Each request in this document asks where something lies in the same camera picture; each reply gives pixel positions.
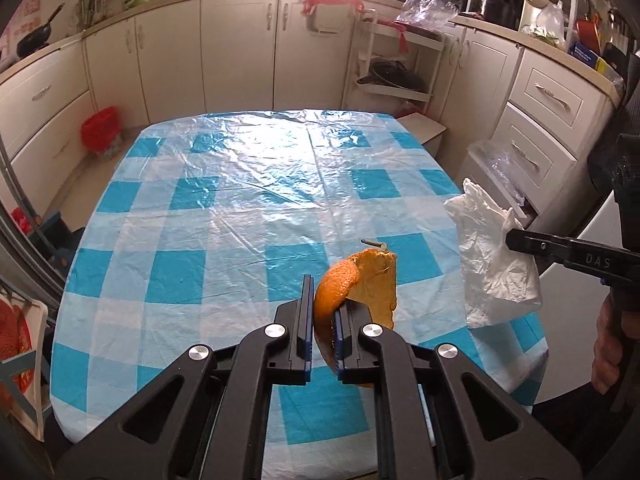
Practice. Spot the red hanging cloth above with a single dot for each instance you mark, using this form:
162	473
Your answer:
404	37

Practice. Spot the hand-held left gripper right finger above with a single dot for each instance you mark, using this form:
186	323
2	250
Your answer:
340	345

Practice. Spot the white wooden stool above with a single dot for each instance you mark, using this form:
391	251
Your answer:
422	130

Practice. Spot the wall utensil rack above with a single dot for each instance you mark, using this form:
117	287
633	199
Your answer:
100	0

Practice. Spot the white hanging bin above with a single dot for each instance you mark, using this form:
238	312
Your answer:
327	22

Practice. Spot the clear bag in drawer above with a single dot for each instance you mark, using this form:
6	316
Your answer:
495	165

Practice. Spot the white storage rack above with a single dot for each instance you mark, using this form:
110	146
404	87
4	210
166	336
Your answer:
360	60

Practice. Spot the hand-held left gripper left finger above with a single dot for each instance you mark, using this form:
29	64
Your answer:
306	360

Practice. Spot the white base cabinets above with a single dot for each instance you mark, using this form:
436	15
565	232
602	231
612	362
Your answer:
230	55

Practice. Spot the black pan with lid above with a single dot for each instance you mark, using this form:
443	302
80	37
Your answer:
395	76

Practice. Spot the red pot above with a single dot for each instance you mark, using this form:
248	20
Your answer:
589	32

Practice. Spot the wooden folding rack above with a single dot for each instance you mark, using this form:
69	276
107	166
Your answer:
37	410

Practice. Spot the red ornament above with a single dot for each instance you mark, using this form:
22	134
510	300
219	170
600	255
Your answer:
15	345

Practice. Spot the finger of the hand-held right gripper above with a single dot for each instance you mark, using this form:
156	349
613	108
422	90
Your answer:
535	242

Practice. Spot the large orange peel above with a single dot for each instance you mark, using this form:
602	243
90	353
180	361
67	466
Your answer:
377	280

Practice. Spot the red plastic bin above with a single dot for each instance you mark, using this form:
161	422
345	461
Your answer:
100	130

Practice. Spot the black frying pan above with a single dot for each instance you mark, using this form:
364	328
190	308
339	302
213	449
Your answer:
35	40

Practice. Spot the grey door frame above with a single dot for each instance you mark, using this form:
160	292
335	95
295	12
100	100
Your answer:
25	240

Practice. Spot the small orange peel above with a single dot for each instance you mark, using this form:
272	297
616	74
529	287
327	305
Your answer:
330	295

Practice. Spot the white plastic bag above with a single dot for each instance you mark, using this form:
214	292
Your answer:
490	270

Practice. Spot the black kettle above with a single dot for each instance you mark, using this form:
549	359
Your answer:
495	10

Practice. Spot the crumpled clear plastic bag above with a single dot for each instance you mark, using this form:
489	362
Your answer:
427	7

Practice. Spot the blue box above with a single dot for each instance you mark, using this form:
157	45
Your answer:
585	52

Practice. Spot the open white drawer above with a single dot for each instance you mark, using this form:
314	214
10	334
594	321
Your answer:
527	210

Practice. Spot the person's right hand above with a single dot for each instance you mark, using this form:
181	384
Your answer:
609	345

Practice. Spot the blue checked tablecloth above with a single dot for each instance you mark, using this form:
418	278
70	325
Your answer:
240	220

